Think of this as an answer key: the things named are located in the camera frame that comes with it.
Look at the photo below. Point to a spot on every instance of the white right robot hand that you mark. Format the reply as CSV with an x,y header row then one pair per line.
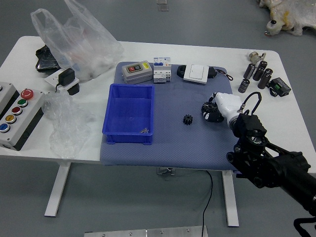
x,y
228,103

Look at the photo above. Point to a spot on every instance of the big black gear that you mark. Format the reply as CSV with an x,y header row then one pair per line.
x,y
207,108

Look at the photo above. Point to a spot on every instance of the small black gear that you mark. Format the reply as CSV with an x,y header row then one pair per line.
x,y
187,120

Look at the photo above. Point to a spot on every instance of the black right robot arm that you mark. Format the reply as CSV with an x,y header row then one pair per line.
x,y
249,128

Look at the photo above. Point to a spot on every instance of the blue plastic box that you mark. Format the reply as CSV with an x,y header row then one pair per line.
x,y
128,111

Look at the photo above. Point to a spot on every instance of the grey push-button control box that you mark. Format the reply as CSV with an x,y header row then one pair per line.
x,y
17,116

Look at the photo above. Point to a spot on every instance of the dark cylindrical capacitor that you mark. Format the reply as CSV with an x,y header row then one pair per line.
x,y
262,65
249,71
268,73
263,81
258,74
244,86

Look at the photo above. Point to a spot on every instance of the silver metal fitting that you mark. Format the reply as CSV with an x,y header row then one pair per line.
x,y
254,56

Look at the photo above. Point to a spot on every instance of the black driver module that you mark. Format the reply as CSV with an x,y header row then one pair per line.
x,y
280,86

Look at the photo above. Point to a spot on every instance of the blue-grey mat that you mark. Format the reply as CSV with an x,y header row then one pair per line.
x,y
172,145

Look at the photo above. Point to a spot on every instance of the white circuit breaker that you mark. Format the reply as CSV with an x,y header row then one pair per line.
x,y
161,70

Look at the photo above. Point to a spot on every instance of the small metal screws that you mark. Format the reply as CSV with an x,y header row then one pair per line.
x,y
144,130

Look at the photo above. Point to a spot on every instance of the white table leg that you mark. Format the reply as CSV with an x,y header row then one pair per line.
x,y
58,190
230,200

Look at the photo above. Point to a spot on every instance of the white wrapped bundle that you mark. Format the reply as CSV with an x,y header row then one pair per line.
x,y
291,14

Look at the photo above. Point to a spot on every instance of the floor socket cover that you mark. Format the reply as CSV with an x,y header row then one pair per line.
x,y
163,8
162,2

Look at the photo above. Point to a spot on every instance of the grey metal plate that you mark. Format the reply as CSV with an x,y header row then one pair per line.
x,y
145,232

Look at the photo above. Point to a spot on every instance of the black block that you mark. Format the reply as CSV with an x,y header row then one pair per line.
x,y
73,89

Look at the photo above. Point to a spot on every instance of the large clear plastic bag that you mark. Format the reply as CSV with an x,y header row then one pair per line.
x,y
81,49

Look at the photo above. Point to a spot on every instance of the black power adapter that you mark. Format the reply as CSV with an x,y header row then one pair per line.
x,y
65,76

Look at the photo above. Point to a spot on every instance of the crumpled clear plastic wrap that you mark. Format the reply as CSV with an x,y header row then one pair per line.
x,y
64,123

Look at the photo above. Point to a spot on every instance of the white socket plate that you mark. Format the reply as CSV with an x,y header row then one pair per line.
x,y
50,80

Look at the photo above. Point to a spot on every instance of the black plastic tray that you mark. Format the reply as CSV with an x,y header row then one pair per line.
x,y
45,60

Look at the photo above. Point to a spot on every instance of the white wall switch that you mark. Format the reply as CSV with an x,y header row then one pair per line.
x,y
196,73

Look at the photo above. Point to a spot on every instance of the metal under-table bracket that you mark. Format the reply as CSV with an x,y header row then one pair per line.
x,y
165,170

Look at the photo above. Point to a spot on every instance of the grey switch box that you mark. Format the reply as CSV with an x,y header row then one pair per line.
x,y
135,72

